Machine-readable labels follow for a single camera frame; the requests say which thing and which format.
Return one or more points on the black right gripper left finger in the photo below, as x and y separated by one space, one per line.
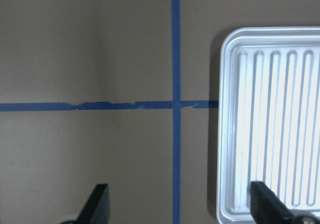
97 208

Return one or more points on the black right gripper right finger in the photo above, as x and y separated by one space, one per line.
266 208

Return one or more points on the silver ribbed metal tray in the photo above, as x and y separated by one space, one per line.
268 119

